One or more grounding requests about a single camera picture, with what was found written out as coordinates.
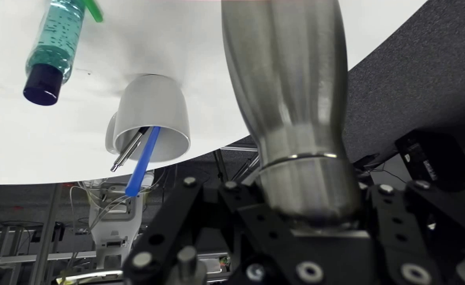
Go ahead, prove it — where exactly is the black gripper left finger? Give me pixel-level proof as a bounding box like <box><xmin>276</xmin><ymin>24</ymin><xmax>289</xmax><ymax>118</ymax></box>
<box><xmin>121</xmin><ymin>176</ymin><xmax>292</xmax><ymax>285</ymax></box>

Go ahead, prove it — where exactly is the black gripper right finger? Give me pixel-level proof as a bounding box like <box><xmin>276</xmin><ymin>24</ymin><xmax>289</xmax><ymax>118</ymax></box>
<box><xmin>367</xmin><ymin>179</ymin><xmax>465</xmax><ymax>285</ymax></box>

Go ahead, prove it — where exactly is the silver metal bottle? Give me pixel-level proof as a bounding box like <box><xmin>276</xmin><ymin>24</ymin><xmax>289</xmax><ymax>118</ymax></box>
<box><xmin>219</xmin><ymin>0</ymin><xmax>363</xmax><ymax>230</ymax></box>

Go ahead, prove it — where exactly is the white cup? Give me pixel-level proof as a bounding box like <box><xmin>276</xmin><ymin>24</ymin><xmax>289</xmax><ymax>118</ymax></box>
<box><xmin>102</xmin><ymin>73</ymin><xmax>193</xmax><ymax>164</ymax></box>

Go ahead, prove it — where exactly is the small teal sanitizer bottle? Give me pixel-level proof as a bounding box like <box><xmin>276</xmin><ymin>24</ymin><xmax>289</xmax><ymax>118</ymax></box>
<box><xmin>20</xmin><ymin>0</ymin><xmax>90</xmax><ymax>108</ymax></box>

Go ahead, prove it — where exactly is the blue straw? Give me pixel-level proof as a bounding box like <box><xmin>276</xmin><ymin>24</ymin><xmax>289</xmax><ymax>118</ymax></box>
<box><xmin>123</xmin><ymin>124</ymin><xmax>163</xmax><ymax>200</ymax></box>

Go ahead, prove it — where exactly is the silver metal pen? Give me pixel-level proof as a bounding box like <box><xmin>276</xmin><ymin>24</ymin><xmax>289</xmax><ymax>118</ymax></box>
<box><xmin>109</xmin><ymin>126</ymin><xmax>151</xmax><ymax>175</ymax></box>

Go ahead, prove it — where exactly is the long green straw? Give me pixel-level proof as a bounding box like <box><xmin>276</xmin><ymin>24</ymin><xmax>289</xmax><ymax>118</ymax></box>
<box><xmin>83</xmin><ymin>0</ymin><xmax>106</xmax><ymax>24</ymax></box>

